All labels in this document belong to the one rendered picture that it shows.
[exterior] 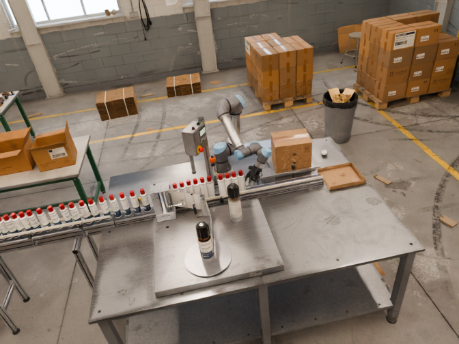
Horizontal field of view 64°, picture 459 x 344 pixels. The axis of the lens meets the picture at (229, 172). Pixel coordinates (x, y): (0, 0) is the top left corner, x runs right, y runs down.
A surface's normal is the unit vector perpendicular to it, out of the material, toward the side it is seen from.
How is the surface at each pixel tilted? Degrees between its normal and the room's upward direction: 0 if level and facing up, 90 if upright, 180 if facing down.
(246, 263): 0
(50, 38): 90
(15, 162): 90
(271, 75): 87
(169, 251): 0
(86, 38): 90
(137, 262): 0
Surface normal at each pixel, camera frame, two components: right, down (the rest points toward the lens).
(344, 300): -0.12, -0.82
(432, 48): 0.22, 0.52
